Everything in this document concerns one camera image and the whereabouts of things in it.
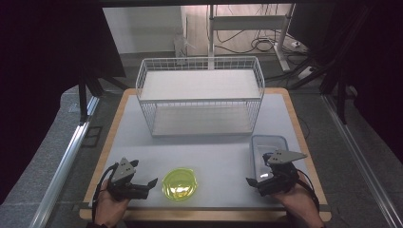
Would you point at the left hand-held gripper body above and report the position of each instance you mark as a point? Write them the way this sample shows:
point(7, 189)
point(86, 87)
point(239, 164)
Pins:
point(125, 172)

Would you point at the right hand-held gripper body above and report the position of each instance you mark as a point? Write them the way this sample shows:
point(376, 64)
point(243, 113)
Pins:
point(282, 175)

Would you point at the clear blue-rimmed plastic container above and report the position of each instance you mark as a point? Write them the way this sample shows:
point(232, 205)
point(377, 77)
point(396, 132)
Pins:
point(263, 144)

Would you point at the yellow-green plastic bowl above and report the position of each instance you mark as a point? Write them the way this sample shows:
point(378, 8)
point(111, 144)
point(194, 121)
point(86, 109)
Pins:
point(179, 184)

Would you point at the person's right hand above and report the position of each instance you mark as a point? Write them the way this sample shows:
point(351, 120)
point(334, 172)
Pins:
point(297, 202)

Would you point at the person's left hand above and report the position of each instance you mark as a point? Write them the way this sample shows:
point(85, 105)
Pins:
point(109, 207)

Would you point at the black metal stand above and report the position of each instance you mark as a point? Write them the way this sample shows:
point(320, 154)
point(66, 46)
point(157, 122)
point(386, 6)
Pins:
point(340, 101)
point(83, 101)

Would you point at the white power strip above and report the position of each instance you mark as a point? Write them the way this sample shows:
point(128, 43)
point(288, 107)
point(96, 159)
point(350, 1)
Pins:
point(305, 72)

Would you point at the small white power adapter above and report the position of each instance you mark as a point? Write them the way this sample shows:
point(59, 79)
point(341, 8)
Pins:
point(295, 44)

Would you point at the aluminium floor rail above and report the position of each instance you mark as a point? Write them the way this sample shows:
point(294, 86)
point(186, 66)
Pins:
point(358, 158)
point(63, 164)

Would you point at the white desk frame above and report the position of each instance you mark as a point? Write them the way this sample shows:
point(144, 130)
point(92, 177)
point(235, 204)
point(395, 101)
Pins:
point(247, 22)

